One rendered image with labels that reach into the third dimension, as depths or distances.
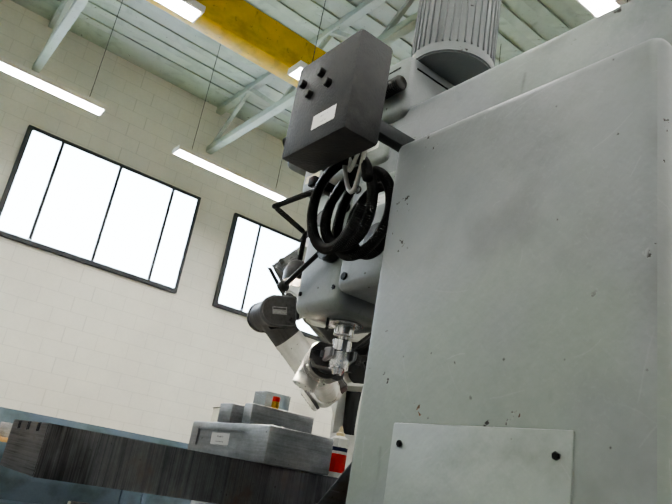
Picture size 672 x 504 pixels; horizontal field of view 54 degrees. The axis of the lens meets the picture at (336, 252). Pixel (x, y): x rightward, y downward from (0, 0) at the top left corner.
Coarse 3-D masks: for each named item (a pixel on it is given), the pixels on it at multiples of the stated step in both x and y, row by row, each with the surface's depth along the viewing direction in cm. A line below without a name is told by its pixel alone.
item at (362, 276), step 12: (360, 192) 147; (384, 192) 139; (384, 204) 138; (372, 228) 138; (348, 264) 141; (360, 264) 137; (372, 264) 134; (348, 276) 139; (360, 276) 136; (372, 276) 133; (348, 288) 139; (360, 288) 137; (372, 288) 135; (372, 300) 144
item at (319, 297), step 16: (320, 208) 162; (336, 208) 156; (304, 272) 158; (320, 272) 152; (336, 272) 147; (304, 288) 156; (320, 288) 150; (336, 288) 145; (304, 304) 153; (320, 304) 148; (336, 304) 144; (352, 304) 145; (368, 304) 147; (320, 320) 156; (352, 320) 151; (368, 320) 149
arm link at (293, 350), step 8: (296, 336) 196; (288, 344) 195; (296, 344) 195; (304, 344) 197; (280, 352) 197; (288, 352) 195; (296, 352) 195; (304, 352) 196; (288, 360) 196; (296, 360) 195; (296, 368) 196; (304, 392) 194; (312, 400) 192; (312, 408) 193
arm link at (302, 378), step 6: (306, 354) 167; (300, 366) 172; (300, 372) 170; (306, 372) 166; (294, 378) 171; (300, 378) 169; (306, 378) 169; (312, 378) 166; (336, 378) 168; (342, 378) 169; (300, 384) 170; (306, 384) 169; (312, 384) 169; (306, 390) 173; (312, 390) 170
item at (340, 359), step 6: (336, 342) 152; (336, 348) 151; (342, 348) 151; (348, 348) 152; (336, 354) 150; (342, 354) 150; (348, 354) 151; (330, 360) 151; (336, 360) 150; (342, 360) 150; (348, 360) 151; (330, 366) 150; (336, 366) 149; (342, 366) 150
